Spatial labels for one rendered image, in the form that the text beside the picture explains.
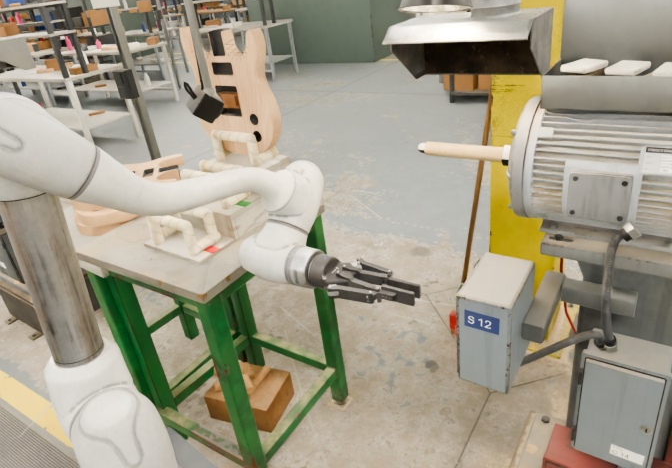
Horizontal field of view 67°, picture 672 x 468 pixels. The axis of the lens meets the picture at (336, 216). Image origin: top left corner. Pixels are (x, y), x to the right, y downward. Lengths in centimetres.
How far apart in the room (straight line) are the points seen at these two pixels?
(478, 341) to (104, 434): 70
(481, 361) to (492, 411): 126
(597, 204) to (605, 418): 45
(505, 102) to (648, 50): 100
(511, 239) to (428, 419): 82
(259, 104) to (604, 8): 97
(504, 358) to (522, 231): 133
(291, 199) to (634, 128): 67
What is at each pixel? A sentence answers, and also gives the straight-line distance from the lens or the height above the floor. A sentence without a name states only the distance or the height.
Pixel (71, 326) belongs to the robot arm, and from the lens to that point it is 116.
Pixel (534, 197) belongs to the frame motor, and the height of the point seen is 122.
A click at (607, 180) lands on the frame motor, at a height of 128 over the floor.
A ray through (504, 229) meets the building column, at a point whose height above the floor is 56.
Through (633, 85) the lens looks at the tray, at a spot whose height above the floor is 142.
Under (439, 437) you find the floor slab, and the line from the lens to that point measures 215.
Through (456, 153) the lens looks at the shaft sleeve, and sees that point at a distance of 118.
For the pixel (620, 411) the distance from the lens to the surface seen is 119.
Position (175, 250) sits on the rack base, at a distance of 163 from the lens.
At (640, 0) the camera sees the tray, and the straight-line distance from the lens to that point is 112.
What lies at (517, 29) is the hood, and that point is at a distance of 106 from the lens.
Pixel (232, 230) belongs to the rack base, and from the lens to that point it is 159.
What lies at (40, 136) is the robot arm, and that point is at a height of 149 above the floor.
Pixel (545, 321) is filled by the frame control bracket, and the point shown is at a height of 104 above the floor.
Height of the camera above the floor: 167
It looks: 26 degrees down
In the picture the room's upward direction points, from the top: 8 degrees counter-clockwise
